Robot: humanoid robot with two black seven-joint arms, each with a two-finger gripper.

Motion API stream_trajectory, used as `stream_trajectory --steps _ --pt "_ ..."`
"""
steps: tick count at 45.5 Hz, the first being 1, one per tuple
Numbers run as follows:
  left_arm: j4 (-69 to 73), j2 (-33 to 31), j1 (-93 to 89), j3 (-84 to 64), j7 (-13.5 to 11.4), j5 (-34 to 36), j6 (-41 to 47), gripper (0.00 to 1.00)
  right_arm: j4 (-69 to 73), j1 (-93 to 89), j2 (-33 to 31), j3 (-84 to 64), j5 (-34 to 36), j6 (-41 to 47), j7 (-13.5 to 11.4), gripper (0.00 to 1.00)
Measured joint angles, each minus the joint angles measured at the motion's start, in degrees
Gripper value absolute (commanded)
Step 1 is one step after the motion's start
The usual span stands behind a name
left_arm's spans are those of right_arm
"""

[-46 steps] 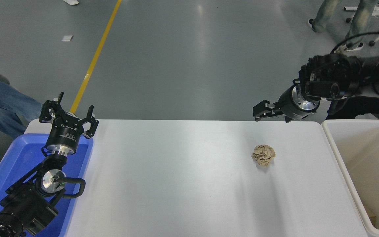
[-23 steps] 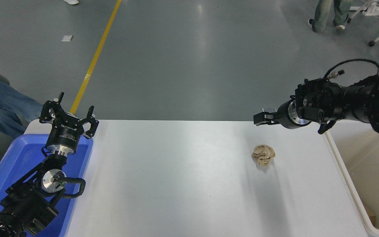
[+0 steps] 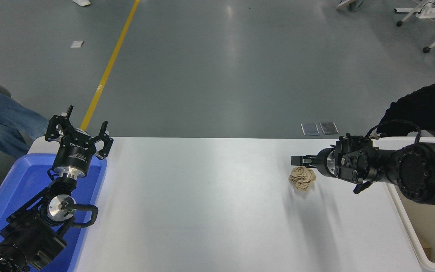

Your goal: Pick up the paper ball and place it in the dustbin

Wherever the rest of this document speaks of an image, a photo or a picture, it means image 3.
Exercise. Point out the tan cardboard scrap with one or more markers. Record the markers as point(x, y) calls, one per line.
point(427, 249)

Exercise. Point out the walking person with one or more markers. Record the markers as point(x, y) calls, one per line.
point(349, 3)

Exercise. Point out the white paper scrap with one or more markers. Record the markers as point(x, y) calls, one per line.
point(76, 44)

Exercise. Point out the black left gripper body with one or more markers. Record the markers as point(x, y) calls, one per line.
point(74, 153)

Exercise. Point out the tan paper ball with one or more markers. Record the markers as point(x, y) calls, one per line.
point(302, 179)

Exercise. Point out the seated person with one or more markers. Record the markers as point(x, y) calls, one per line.
point(2, 113)

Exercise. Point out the white shoe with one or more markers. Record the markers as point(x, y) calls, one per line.
point(81, 2)

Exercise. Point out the silver floor plate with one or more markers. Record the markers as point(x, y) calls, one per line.
point(310, 129)
point(329, 128)

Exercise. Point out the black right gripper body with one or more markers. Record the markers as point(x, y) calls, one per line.
point(322, 162)

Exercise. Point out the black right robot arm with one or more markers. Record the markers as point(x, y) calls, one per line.
point(414, 170)

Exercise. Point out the large pale plastic bin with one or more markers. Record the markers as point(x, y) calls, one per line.
point(429, 234)

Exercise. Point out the person beside bin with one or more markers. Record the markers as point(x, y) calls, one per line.
point(429, 105)

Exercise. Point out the white wheeled chair base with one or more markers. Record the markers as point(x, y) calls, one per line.
point(427, 14)

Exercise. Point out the blue plastic tray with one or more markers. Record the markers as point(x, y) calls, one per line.
point(10, 189)

